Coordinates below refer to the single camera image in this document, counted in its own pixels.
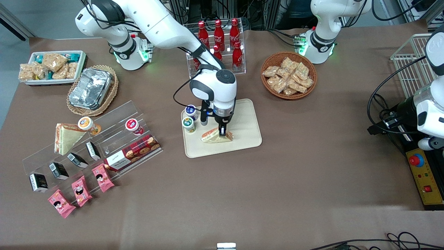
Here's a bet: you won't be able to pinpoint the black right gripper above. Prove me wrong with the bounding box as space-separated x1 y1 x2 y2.
215 115 232 137

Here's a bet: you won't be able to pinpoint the triangular sandwich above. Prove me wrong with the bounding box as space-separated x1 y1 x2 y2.
54 123 87 156
201 127 234 143

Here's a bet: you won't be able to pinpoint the beige plastic tray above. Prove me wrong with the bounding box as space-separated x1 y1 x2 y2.
181 99 263 158

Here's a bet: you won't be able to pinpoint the white rectangular snack tray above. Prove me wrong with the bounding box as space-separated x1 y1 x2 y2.
24 51 87 86

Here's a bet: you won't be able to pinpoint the green cap yogurt bottle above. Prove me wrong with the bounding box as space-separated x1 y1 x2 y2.
182 117 197 133

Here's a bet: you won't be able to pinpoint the blue cap yogurt bottle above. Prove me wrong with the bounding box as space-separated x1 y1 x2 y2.
184 105 200 121

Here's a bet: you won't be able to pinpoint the yellow black control box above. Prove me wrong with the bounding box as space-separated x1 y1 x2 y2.
392 134 444 211

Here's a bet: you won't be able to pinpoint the clear acrylic bottle rack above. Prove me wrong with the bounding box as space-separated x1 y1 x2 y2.
183 20 247 80

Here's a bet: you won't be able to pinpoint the red plaid cookie box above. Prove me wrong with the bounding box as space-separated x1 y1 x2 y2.
104 135 161 171

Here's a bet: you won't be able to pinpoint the round brown wicker basket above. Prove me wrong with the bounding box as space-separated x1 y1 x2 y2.
261 51 318 100

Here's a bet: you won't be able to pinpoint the red cap yogurt bottle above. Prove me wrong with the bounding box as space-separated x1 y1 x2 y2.
125 118 144 136

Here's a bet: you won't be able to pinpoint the clear acrylic tiered shelf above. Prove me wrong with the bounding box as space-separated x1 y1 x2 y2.
22 100 164 195

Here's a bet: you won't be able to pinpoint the oval wicker basket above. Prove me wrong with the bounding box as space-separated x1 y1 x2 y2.
66 65 119 117

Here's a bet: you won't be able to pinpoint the pink snack packet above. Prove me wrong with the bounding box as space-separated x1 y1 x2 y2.
71 176 93 207
92 164 115 193
48 190 76 219

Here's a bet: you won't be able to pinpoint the small black carton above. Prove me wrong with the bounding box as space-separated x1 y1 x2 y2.
86 141 101 161
49 162 69 180
67 153 88 169
29 173 49 192

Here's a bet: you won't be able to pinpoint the orange cap yogurt bottle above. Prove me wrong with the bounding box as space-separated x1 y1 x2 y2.
77 117 102 136

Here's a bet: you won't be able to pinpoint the silver foil container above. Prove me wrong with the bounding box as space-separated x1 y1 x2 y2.
69 68 112 109

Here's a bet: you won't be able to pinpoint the dark metal bar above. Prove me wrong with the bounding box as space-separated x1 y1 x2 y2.
0 3 35 42

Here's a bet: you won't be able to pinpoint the black power cable with plug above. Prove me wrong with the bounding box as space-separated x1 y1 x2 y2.
376 93 399 120

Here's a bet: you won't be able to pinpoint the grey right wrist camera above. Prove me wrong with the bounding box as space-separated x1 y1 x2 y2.
200 100 210 126

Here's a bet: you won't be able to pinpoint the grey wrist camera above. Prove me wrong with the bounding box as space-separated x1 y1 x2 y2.
418 137 444 151
200 100 210 126

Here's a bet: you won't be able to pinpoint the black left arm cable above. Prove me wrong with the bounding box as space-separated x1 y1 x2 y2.
367 56 429 136

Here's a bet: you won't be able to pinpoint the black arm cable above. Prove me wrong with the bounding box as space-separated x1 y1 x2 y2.
367 56 429 136
172 66 208 112

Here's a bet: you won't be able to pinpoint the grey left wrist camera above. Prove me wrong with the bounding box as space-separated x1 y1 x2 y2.
418 137 444 151

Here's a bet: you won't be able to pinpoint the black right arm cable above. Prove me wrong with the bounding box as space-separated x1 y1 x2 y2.
172 66 208 112

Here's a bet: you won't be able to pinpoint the white wire basket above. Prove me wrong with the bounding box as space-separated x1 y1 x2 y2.
390 33 438 99

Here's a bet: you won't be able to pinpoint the black floor cables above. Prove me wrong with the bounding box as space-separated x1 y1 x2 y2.
309 232 444 250

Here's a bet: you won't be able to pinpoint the grey aluminium frame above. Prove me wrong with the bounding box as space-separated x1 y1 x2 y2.
397 0 444 26

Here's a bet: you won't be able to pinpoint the equipment rack with cables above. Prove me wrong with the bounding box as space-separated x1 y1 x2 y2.
166 0 313 32

